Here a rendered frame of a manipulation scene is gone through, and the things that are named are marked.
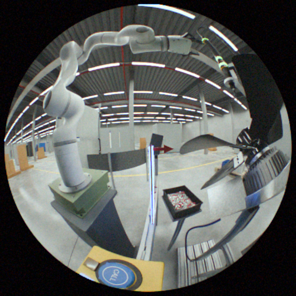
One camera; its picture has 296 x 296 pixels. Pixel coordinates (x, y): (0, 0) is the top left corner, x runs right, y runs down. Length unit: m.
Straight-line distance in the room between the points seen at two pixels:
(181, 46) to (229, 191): 0.61
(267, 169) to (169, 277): 1.15
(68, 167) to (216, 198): 0.57
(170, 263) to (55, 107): 1.44
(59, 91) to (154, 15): 4.69
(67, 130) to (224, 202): 0.63
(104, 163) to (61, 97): 1.61
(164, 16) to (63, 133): 4.85
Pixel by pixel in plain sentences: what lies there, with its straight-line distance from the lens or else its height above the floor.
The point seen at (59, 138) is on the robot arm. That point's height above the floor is 1.24.
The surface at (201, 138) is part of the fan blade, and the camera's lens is 0.18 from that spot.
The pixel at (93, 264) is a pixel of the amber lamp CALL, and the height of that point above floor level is 1.08.
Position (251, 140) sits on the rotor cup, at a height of 1.21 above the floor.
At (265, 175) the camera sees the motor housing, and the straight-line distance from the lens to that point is 0.35.
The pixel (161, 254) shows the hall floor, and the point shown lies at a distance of 1.24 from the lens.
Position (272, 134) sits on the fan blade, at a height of 1.24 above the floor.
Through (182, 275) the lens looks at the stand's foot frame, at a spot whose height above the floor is 0.08.
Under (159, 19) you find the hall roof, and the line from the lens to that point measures 4.92.
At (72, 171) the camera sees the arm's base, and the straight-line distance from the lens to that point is 0.40.
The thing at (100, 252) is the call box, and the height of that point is 1.07.
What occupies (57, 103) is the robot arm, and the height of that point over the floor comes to 1.36.
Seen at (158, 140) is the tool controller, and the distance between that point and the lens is 0.81.
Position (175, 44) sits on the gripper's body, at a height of 1.62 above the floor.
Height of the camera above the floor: 1.21
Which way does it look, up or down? 7 degrees down
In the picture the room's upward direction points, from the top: 2 degrees counter-clockwise
